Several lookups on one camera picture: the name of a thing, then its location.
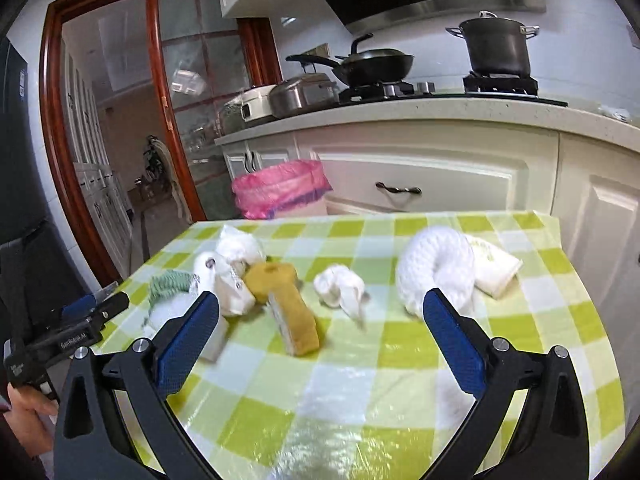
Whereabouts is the white plastic bag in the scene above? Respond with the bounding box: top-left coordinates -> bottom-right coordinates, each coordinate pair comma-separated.
216,225 -> 266,275

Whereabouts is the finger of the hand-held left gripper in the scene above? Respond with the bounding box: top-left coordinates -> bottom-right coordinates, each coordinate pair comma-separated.
92,291 -> 131,319
61,294 -> 97,319

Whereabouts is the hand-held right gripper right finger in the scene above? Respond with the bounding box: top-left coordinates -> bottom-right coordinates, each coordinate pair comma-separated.
422,287 -> 591,480

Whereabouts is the black gas stove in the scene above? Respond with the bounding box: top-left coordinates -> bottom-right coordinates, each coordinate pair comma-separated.
337,74 -> 569,107

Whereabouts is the white rice cooker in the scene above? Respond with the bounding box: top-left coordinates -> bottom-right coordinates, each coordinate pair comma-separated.
240,85 -> 279,124

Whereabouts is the white tissue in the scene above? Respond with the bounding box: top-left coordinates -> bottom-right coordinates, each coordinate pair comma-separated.
313,264 -> 372,323

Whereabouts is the white crumpled cloth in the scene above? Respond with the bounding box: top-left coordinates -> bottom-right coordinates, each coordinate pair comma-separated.
597,104 -> 632,124

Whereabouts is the dark stockpot with lid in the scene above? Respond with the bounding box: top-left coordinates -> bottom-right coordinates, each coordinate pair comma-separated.
446,11 -> 540,77

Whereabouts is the white dining chair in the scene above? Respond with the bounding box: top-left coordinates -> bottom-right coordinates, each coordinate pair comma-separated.
141,135 -> 185,217

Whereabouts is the crumpled white printed wrapper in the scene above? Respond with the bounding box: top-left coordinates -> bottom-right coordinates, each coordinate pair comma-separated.
192,250 -> 257,317

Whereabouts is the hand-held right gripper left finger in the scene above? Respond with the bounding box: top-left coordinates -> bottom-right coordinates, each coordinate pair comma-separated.
52,290 -> 236,480

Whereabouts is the person's left hand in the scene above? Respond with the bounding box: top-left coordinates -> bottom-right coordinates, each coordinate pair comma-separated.
5,382 -> 60,456

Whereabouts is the white glass-door cabinet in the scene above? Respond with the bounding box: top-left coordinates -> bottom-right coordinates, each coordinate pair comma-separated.
60,35 -> 135,266

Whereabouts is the trash bin with pink liner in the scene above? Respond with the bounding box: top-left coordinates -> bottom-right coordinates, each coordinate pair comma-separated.
231,159 -> 333,221

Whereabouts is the yellow sponge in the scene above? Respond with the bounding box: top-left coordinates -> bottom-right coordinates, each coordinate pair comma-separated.
244,261 -> 321,357

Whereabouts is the white paper bag green print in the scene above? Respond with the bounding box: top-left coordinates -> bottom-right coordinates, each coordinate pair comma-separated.
465,234 -> 523,298

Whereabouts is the white kitchen base cabinet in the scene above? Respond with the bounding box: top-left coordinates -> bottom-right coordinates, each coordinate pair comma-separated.
215,97 -> 640,321

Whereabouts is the green checked tablecloth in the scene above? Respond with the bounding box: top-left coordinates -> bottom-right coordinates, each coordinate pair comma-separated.
117,210 -> 626,480

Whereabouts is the black frying pan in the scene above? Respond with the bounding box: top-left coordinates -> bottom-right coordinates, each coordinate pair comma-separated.
286,34 -> 416,87

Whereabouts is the black refrigerator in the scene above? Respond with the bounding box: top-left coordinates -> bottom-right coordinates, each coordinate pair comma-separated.
0,35 -> 51,248

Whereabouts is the silver metal pot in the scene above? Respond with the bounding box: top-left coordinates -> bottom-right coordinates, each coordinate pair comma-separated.
269,73 -> 342,119

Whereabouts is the red wooden sliding glass door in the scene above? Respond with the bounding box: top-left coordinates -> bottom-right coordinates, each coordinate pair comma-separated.
40,0 -> 283,283

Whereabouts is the white foam net sleeve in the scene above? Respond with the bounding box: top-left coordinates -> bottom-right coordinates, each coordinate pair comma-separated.
395,226 -> 477,318

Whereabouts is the black drawer handle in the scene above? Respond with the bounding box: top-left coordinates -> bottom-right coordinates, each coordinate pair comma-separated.
376,182 -> 422,196

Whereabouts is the green knitted cloth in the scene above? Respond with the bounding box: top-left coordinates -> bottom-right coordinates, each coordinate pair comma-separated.
148,270 -> 193,308

